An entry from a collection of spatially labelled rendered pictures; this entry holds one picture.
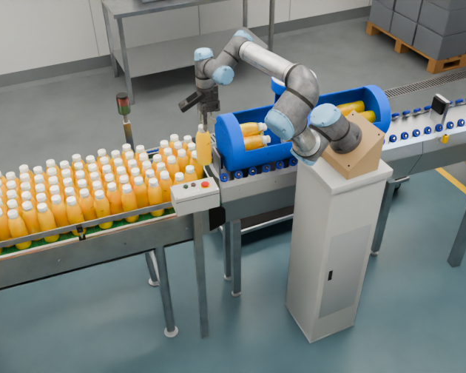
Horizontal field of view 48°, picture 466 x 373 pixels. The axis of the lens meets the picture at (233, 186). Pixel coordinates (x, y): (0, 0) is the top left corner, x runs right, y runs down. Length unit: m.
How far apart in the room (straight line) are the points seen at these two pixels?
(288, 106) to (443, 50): 4.24
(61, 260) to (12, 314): 1.03
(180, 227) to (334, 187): 0.77
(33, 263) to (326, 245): 1.34
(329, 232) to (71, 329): 1.65
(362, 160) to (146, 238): 1.06
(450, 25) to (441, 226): 2.50
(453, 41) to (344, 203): 3.80
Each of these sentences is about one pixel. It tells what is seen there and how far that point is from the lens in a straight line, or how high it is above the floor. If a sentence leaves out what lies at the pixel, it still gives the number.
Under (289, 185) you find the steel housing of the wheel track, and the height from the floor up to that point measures 0.84.
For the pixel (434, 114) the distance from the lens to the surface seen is 3.24.
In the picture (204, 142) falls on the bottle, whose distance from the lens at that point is 2.29.
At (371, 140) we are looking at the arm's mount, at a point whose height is 1.30.
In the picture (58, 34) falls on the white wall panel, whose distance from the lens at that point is 5.71.
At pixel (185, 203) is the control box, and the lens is 2.27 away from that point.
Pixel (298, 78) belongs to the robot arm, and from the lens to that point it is 1.80.
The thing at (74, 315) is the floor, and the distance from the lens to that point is 3.33.
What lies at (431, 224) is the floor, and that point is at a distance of 3.95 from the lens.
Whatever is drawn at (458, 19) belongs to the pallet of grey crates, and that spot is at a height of 0.56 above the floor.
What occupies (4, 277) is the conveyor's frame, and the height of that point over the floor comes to 0.79.
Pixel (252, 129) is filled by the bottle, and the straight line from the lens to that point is 2.56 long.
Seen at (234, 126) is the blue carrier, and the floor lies 1.22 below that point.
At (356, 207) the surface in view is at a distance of 2.44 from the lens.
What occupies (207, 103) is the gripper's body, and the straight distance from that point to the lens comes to 2.19.
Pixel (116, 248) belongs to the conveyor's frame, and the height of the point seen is 0.80.
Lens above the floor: 2.55
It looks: 39 degrees down
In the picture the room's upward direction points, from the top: 1 degrees counter-clockwise
